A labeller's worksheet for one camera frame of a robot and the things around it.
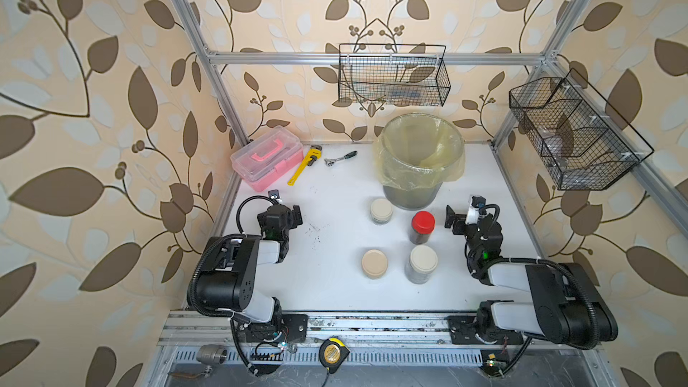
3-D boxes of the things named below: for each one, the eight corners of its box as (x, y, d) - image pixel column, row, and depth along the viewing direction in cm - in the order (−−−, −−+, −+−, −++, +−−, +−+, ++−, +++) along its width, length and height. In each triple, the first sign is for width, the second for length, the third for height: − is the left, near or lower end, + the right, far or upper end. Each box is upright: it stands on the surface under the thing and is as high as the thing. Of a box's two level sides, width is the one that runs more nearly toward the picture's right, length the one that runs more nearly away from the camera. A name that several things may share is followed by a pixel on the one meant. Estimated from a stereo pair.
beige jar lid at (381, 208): (374, 224, 96) (375, 216, 91) (369, 208, 100) (370, 199, 96) (392, 220, 97) (394, 212, 92) (386, 205, 101) (388, 196, 97)
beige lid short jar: (362, 280, 84) (363, 273, 79) (362, 257, 89) (362, 249, 84) (386, 280, 84) (388, 273, 79) (384, 257, 89) (386, 249, 84)
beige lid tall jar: (406, 284, 84) (412, 270, 74) (403, 260, 89) (409, 245, 79) (430, 284, 84) (440, 270, 74) (426, 260, 89) (435, 245, 79)
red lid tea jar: (410, 244, 92) (417, 227, 83) (408, 228, 96) (414, 210, 86) (428, 244, 92) (437, 227, 83) (425, 228, 96) (433, 210, 86)
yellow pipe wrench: (287, 183, 110) (286, 180, 108) (313, 146, 123) (313, 143, 122) (299, 188, 108) (298, 185, 107) (324, 150, 122) (324, 147, 121)
